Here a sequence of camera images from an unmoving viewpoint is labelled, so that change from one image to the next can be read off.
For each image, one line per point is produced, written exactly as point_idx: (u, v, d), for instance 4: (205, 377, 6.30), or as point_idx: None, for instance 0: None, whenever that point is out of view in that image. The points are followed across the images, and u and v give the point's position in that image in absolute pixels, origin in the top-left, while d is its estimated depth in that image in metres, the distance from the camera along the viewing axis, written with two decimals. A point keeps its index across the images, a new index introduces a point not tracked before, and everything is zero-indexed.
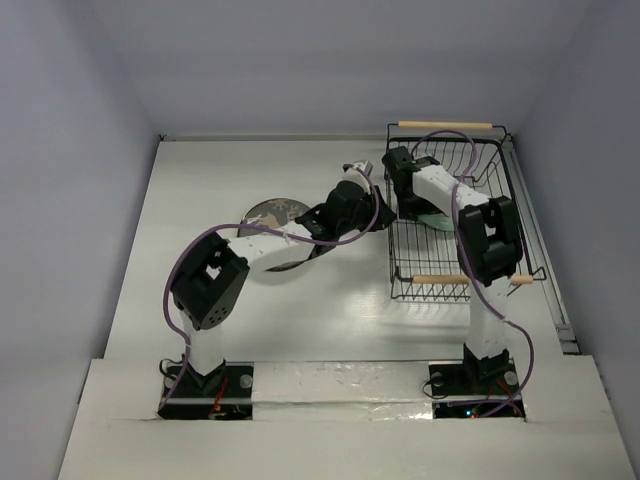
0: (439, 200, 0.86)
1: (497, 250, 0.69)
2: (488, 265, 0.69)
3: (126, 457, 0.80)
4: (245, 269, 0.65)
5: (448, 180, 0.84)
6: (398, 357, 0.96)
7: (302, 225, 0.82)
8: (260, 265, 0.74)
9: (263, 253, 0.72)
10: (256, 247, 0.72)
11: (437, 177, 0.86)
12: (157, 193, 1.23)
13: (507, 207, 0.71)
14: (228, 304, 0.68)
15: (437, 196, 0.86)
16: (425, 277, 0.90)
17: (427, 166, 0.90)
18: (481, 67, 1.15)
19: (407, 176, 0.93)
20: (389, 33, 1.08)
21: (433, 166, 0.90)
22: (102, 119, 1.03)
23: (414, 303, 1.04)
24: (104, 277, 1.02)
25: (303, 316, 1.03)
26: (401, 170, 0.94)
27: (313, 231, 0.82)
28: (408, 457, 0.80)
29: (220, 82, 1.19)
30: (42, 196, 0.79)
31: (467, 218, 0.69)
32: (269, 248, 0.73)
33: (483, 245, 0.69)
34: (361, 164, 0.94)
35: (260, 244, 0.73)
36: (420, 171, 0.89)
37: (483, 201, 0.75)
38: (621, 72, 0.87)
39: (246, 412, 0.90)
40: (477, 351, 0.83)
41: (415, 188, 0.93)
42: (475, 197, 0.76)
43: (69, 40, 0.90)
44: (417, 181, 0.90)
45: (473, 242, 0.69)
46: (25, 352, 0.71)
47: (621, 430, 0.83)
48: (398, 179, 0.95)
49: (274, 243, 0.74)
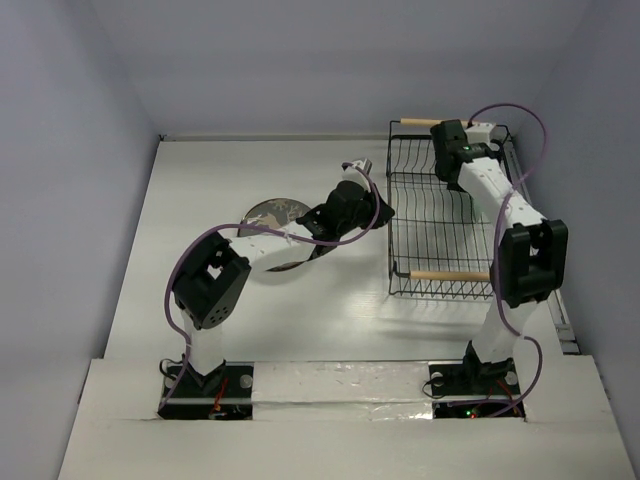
0: (485, 202, 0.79)
1: (535, 275, 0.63)
2: (521, 288, 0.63)
3: (125, 457, 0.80)
4: (246, 269, 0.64)
5: (500, 185, 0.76)
6: (399, 357, 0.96)
7: (303, 225, 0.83)
8: (261, 265, 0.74)
9: (264, 253, 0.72)
10: (257, 247, 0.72)
11: (487, 177, 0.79)
12: (157, 193, 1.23)
13: (559, 235, 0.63)
14: (228, 304, 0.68)
15: (484, 197, 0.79)
16: (425, 274, 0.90)
17: (480, 161, 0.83)
18: (481, 68, 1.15)
19: (455, 160, 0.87)
20: (389, 34, 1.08)
21: (487, 160, 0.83)
22: (102, 119, 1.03)
23: (412, 300, 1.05)
24: (104, 277, 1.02)
25: (303, 315, 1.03)
26: (449, 153, 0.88)
27: (313, 230, 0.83)
28: (408, 457, 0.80)
29: (220, 82, 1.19)
30: (42, 195, 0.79)
31: (516, 240, 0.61)
32: (270, 247, 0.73)
33: (521, 267, 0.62)
34: (360, 162, 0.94)
35: (262, 244, 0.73)
36: (472, 165, 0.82)
37: (535, 221, 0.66)
38: (620, 72, 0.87)
39: (246, 412, 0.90)
40: (481, 354, 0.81)
41: (459, 179, 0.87)
42: (526, 215, 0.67)
43: (69, 40, 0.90)
44: (465, 173, 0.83)
45: (511, 265, 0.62)
46: (25, 352, 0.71)
47: (622, 430, 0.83)
48: (445, 162, 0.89)
49: (275, 241, 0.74)
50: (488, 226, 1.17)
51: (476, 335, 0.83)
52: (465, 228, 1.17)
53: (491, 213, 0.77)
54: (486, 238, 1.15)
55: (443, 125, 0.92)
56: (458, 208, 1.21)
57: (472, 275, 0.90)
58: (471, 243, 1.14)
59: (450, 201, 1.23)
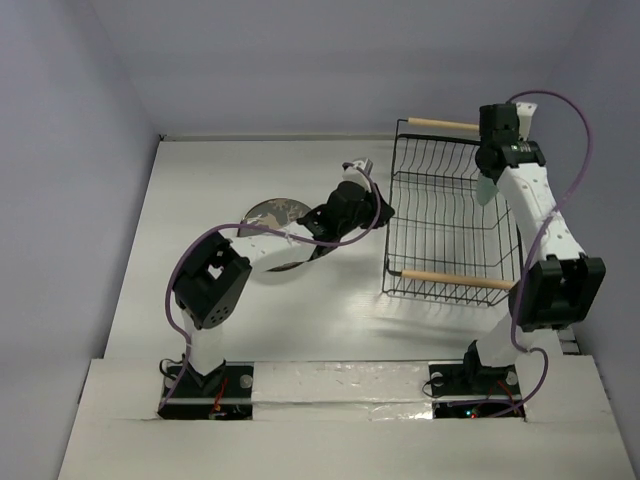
0: (519, 212, 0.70)
1: (555, 309, 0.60)
2: (537, 318, 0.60)
3: (125, 457, 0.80)
4: (247, 268, 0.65)
5: (543, 203, 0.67)
6: (394, 357, 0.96)
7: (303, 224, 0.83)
8: (262, 265, 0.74)
9: (265, 253, 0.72)
10: (259, 248, 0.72)
11: (530, 188, 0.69)
12: (157, 193, 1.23)
13: (596, 275, 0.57)
14: (229, 304, 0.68)
15: (520, 208, 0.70)
16: (418, 274, 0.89)
17: (529, 168, 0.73)
18: (481, 68, 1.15)
19: (498, 157, 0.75)
20: (389, 34, 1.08)
21: (532, 169, 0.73)
22: (102, 118, 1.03)
23: (405, 300, 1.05)
24: (104, 277, 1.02)
25: (303, 317, 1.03)
26: (494, 148, 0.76)
27: (313, 229, 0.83)
28: (408, 457, 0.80)
29: (221, 82, 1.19)
30: (42, 195, 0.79)
31: (546, 276, 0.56)
32: (272, 248, 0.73)
33: (543, 301, 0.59)
34: (362, 161, 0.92)
35: (264, 245, 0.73)
36: (515, 169, 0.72)
37: (571, 255, 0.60)
38: (620, 72, 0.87)
39: (246, 412, 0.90)
40: (483, 357, 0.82)
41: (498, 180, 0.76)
42: (564, 247, 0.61)
43: (69, 40, 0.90)
44: (505, 177, 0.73)
45: (535, 297, 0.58)
46: (25, 352, 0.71)
47: (622, 431, 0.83)
48: (486, 155, 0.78)
49: (276, 242, 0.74)
50: (487, 231, 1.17)
51: (482, 339, 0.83)
52: (462, 230, 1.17)
53: (525, 228, 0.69)
54: (481, 242, 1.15)
55: (496, 110, 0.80)
56: (457, 208, 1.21)
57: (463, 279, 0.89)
58: (466, 246, 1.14)
59: (450, 202, 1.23)
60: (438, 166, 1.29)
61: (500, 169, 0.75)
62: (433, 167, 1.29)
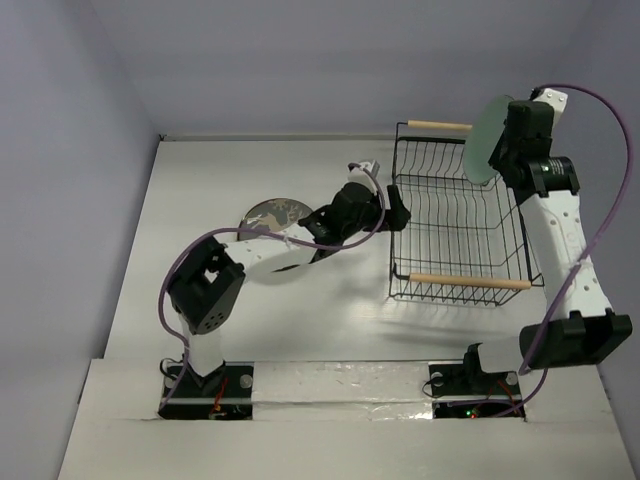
0: (544, 247, 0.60)
1: (571, 357, 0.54)
2: (550, 364, 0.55)
3: (126, 457, 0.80)
4: (241, 275, 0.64)
5: (571, 246, 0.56)
6: (399, 356, 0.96)
7: (306, 227, 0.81)
8: (258, 269, 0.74)
9: (260, 259, 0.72)
10: (255, 253, 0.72)
11: (559, 224, 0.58)
12: (157, 194, 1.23)
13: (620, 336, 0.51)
14: (225, 310, 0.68)
15: (544, 242, 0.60)
16: (427, 276, 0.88)
17: (559, 194, 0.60)
18: (481, 68, 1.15)
19: (527, 182, 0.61)
20: (388, 34, 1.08)
21: (564, 195, 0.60)
22: (103, 119, 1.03)
23: (414, 303, 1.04)
24: (104, 278, 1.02)
25: (303, 317, 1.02)
26: (521, 169, 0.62)
27: (318, 231, 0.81)
28: (408, 457, 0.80)
29: (221, 82, 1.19)
30: (42, 197, 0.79)
31: (567, 335, 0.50)
32: (269, 255, 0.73)
33: (560, 354, 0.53)
34: (370, 163, 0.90)
35: (261, 251, 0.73)
36: (544, 197, 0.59)
37: (598, 311, 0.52)
38: None
39: (246, 412, 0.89)
40: (485, 363, 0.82)
41: (522, 201, 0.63)
42: (590, 300, 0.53)
43: (69, 40, 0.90)
44: (530, 203, 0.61)
45: (551, 349, 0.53)
46: (24, 352, 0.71)
47: (622, 431, 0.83)
48: (511, 174, 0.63)
49: (276, 247, 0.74)
50: (490, 230, 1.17)
51: (485, 346, 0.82)
52: (462, 231, 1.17)
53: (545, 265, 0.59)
54: (482, 243, 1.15)
55: (529, 112, 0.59)
56: (458, 209, 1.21)
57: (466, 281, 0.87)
58: (467, 247, 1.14)
59: (450, 202, 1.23)
60: (439, 166, 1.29)
61: (526, 191, 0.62)
62: (433, 168, 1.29)
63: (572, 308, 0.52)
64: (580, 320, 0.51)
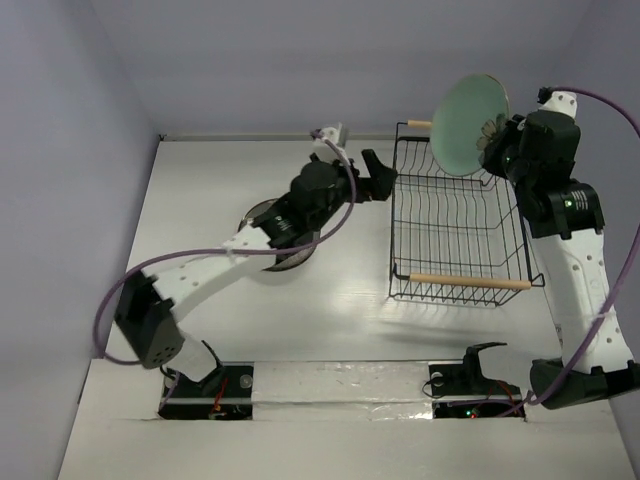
0: (565, 287, 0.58)
1: None
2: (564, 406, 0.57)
3: (126, 457, 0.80)
4: (169, 313, 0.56)
5: (595, 292, 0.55)
6: (399, 356, 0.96)
7: (264, 226, 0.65)
8: (197, 298, 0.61)
9: (197, 286, 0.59)
10: (192, 279, 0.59)
11: (582, 268, 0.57)
12: (157, 194, 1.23)
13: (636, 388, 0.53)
14: (174, 342, 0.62)
15: (565, 283, 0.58)
16: (428, 276, 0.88)
17: (584, 233, 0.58)
18: (481, 68, 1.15)
19: (547, 216, 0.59)
20: (388, 34, 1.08)
21: (589, 236, 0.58)
22: (102, 118, 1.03)
23: (414, 302, 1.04)
24: (104, 277, 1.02)
25: (303, 317, 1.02)
26: (541, 202, 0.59)
27: (278, 229, 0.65)
28: (408, 457, 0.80)
29: (221, 81, 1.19)
30: (42, 196, 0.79)
31: (589, 395, 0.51)
32: (209, 278, 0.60)
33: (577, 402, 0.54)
34: (333, 129, 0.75)
35: (199, 276, 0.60)
36: (567, 237, 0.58)
37: (619, 364, 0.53)
38: None
39: (246, 412, 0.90)
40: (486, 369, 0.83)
41: (540, 236, 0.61)
42: (612, 353, 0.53)
43: (69, 40, 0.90)
44: (550, 243, 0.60)
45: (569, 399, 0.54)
46: (24, 352, 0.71)
47: (622, 432, 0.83)
48: (529, 206, 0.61)
49: (215, 267, 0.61)
50: (490, 230, 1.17)
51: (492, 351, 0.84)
52: (463, 231, 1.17)
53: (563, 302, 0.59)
54: (482, 244, 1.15)
55: (552, 137, 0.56)
56: (458, 209, 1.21)
57: (467, 280, 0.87)
58: (467, 247, 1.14)
59: (450, 202, 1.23)
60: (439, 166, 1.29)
61: (546, 224, 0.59)
62: (433, 168, 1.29)
63: (594, 364, 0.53)
64: (602, 377, 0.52)
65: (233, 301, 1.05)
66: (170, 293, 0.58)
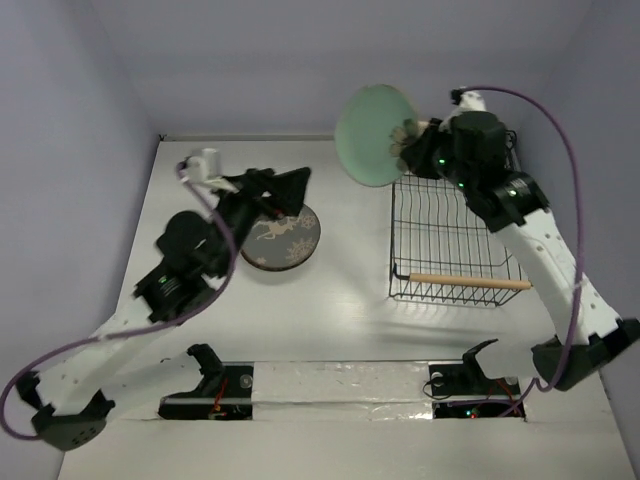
0: (536, 278, 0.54)
1: None
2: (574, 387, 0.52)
3: (125, 457, 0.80)
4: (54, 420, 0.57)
5: (564, 267, 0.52)
6: (399, 356, 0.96)
7: (149, 294, 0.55)
8: (93, 384, 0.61)
9: (78, 384, 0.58)
10: (69, 379, 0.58)
11: (545, 247, 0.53)
12: (157, 194, 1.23)
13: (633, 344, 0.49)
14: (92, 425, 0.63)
15: (536, 273, 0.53)
16: (427, 276, 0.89)
17: (532, 215, 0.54)
18: (480, 68, 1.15)
19: (497, 211, 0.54)
20: (388, 35, 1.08)
21: (538, 214, 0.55)
22: (102, 118, 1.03)
23: (414, 302, 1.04)
24: (104, 278, 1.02)
25: (302, 317, 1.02)
26: (488, 198, 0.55)
27: (163, 295, 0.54)
28: (408, 457, 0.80)
29: (221, 82, 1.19)
30: (41, 196, 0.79)
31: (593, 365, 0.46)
32: (87, 374, 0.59)
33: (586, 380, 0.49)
34: (199, 162, 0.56)
35: (77, 373, 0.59)
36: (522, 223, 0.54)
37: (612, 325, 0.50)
38: (618, 72, 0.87)
39: (246, 412, 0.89)
40: (486, 368, 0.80)
41: (497, 232, 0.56)
42: (600, 315, 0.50)
43: (69, 41, 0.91)
44: (507, 234, 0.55)
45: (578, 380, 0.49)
46: (21, 352, 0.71)
47: (622, 432, 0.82)
48: (478, 208, 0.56)
49: (91, 361, 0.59)
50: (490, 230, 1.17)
51: (485, 353, 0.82)
52: (463, 231, 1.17)
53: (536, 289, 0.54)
54: (482, 244, 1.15)
55: (483, 136, 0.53)
56: (458, 209, 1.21)
57: (466, 281, 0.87)
58: (467, 247, 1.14)
59: (450, 202, 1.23)
60: None
61: (499, 219, 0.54)
62: None
63: (589, 334, 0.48)
64: (601, 345, 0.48)
65: (233, 301, 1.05)
66: (51, 397, 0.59)
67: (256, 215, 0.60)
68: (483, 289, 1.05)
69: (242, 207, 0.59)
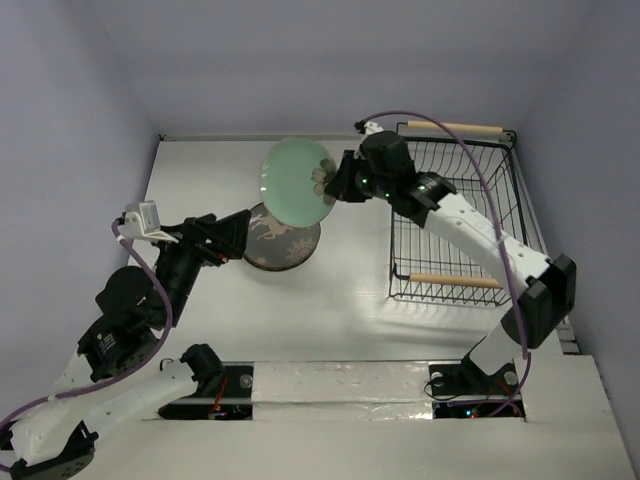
0: (472, 252, 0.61)
1: (555, 316, 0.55)
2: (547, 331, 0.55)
3: (125, 457, 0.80)
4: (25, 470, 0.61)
5: (484, 230, 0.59)
6: (398, 356, 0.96)
7: (90, 351, 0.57)
8: (63, 434, 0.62)
9: (42, 439, 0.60)
10: (34, 434, 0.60)
11: (464, 221, 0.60)
12: (157, 194, 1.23)
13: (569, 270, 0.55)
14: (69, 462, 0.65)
15: (469, 247, 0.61)
16: (427, 276, 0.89)
17: (445, 200, 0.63)
18: (480, 69, 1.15)
19: (416, 207, 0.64)
20: (387, 35, 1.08)
21: (449, 198, 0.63)
22: (102, 118, 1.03)
23: (414, 302, 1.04)
24: (104, 278, 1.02)
25: (302, 317, 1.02)
26: (407, 198, 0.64)
27: (102, 352, 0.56)
28: (407, 457, 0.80)
29: (220, 82, 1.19)
30: (40, 196, 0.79)
31: (539, 300, 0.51)
32: (49, 428, 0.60)
33: (548, 319, 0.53)
34: (135, 218, 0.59)
35: (40, 428, 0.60)
36: (438, 209, 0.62)
37: (544, 264, 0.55)
38: (617, 72, 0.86)
39: (246, 412, 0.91)
40: (484, 366, 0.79)
41: (425, 225, 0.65)
42: (530, 259, 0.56)
43: (69, 40, 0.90)
44: (433, 222, 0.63)
45: (538, 322, 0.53)
46: (19, 352, 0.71)
47: (622, 432, 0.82)
48: (403, 208, 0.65)
49: (51, 415, 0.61)
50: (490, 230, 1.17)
51: (477, 347, 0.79)
52: None
53: (478, 260, 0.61)
54: None
55: (387, 150, 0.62)
56: None
57: (465, 280, 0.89)
58: None
59: None
60: (438, 167, 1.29)
61: (420, 215, 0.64)
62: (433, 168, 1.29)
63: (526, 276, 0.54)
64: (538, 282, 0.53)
65: (233, 301, 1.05)
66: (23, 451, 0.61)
67: (200, 261, 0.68)
68: (482, 289, 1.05)
69: (183, 258, 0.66)
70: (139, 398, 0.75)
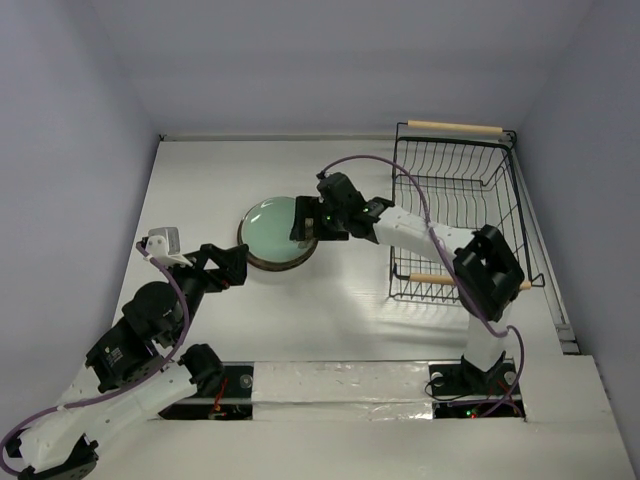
0: (415, 249, 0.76)
1: (502, 283, 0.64)
2: (498, 299, 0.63)
3: (125, 457, 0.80)
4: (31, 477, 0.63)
5: (416, 224, 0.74)
6: (397, 355, 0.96)
7: (97, 364, 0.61)
8: (71, 440, 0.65)
9: (51, 447, 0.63)
10: (41, 443, 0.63)
11: (401, 222, 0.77)
12: (156, 194, 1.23)
13: (495, 237, 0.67)
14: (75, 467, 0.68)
15: (411, 245, 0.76)
16: (427, 276, 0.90)
17: (384, 214, 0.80)
18: (480, 70, 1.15)
19: (363, 226, 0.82)
20: (387, 35, 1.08)
21: (391, 210, 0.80)
22: (103, 118, 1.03)
23: (414, 302, 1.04)
24: (104, 278, 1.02)
25: (302, 317, 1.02)
26: (356, 222, 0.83)
27: (109, 365, 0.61)
28: (408, 457, 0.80)
29: (220, 81, 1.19)
30: (41, 197, 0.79)
31: (467, 265, 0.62)
32: (57, 436, 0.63)
33: (488, 284, 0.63)
34: (161, 239, 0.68)
35: (48, 436, 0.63)
36: (381, 221, 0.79)
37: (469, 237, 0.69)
38: (616, 73, 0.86)
39: (246, 412, 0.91)
40: (481, 362, 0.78)
41: (378, 239, 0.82)
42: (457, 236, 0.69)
43: (70, 41, 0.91)
44: (381, 232, 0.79)
45: (480, 287, 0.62)
46: (20, 353, 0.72)
47: (621, 432, 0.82)
48: (356, 230, 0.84)
49: (59, 423, 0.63)
50: None
51: (467, 344, 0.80)
52: None
53: (425, 254, 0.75)
54: None
55: (332, 189, 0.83)
56: (458, 209, 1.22)
57: None
58: None
59: (450, 202, 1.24)
60: (438, 166, 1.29)
61: (370, 234, 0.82)
62: (433, 168, 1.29)
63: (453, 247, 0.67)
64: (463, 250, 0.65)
65: (232, 301, 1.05)
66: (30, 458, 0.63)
67: (206, 284, 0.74)
68: None
69: (192, 279, 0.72)
70: (137, 401, 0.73)
